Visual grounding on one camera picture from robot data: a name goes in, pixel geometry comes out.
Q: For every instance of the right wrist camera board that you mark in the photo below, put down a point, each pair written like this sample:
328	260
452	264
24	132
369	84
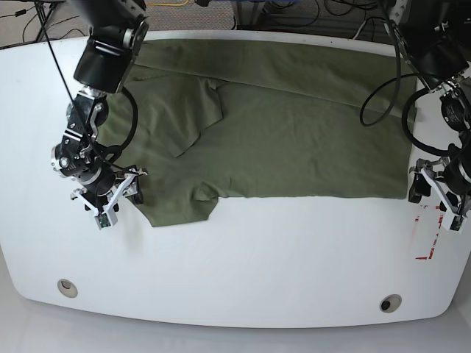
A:
106	219

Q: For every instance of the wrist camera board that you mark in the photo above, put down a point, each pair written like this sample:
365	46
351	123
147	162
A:
454	223
106	219

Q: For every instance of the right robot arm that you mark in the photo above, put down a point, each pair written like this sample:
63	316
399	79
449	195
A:
116	33

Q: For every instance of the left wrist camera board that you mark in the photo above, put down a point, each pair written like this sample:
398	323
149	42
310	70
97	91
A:
454	223

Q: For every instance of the green t-shirt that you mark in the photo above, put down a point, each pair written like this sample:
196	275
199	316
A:
235	118

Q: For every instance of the red tape rectangle marking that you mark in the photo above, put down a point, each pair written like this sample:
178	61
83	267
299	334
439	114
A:
425	232

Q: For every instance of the black tripod stand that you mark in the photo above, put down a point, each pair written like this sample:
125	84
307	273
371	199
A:
44	11

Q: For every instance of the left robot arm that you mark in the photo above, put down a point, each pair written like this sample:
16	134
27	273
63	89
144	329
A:
433	38

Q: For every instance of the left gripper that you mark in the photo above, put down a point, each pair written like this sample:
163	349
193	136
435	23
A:
448	178

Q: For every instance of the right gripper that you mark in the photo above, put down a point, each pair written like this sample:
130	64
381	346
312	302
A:
102	192

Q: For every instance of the right table cable grommet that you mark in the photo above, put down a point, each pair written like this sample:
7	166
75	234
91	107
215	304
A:
390	303

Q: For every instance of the left table cable grommet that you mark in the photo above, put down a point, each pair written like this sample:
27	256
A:
67	288

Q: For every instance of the table cable grommet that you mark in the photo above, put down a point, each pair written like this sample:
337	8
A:
390	303
67	288

